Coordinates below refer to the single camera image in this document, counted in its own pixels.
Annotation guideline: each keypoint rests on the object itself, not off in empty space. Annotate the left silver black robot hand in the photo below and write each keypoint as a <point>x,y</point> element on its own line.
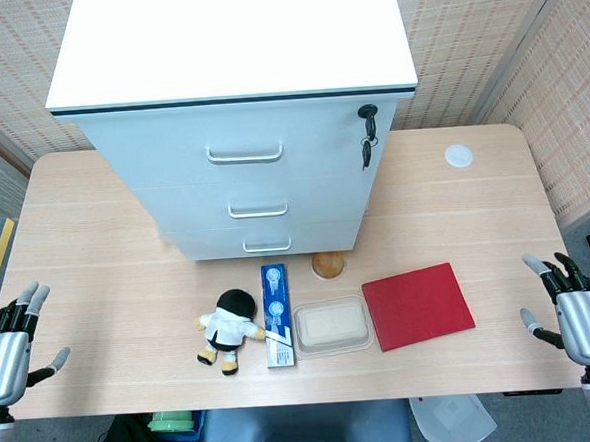
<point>3,359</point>

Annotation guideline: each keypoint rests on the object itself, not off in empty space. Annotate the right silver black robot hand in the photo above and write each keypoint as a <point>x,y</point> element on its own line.
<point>589,323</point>

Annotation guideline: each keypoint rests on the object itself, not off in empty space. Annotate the grey drawer medium height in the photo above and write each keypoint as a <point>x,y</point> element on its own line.
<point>324,199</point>

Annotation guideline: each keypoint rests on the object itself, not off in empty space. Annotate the grey drawer beside lock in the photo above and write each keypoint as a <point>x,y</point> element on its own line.
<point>170,153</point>

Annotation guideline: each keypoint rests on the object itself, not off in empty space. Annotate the grey drawer above casters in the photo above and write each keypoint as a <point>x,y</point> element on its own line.
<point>326,236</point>

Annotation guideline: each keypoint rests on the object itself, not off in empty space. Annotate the white grey drawer cabinet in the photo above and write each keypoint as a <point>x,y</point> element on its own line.
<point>228,34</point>

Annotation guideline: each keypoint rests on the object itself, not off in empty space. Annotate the white translucent plastic bin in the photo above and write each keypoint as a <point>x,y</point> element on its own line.
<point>452,422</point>

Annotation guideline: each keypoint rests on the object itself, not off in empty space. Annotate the red square notebook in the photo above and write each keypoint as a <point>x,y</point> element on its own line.
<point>418,306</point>

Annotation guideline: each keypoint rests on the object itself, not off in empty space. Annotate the green plastic container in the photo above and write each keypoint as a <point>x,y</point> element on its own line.
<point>169,423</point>

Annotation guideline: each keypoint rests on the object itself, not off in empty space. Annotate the plush doll white coat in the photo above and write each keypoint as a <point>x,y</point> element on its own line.
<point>226,330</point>

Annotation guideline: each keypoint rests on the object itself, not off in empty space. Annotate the beige lidded food container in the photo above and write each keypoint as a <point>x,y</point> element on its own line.
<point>331,326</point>

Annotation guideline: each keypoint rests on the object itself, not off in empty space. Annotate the orange jelly cup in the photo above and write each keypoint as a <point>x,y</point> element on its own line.
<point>328,265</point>

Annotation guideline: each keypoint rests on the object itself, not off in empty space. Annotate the blue toothpaste box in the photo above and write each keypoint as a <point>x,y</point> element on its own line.
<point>277,312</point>

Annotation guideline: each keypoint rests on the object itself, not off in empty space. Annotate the black keys bunch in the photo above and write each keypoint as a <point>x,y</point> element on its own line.
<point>367,149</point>

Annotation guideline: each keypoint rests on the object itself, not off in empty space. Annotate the blue grey chair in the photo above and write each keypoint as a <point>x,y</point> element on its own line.
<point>308,430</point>

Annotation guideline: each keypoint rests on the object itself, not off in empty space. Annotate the black cabinet lock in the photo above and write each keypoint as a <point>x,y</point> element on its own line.
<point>367,110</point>

